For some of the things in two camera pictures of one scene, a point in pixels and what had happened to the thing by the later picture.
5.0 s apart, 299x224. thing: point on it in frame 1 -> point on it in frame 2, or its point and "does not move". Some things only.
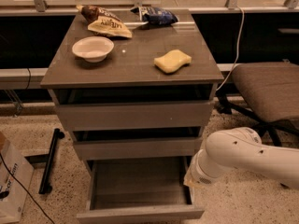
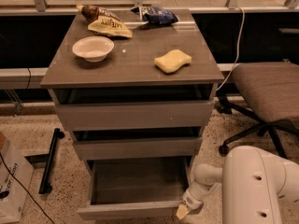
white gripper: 200,174 -> 192,202
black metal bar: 45,187 does not move
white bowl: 93,49 does not move
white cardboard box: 16,174 does not move
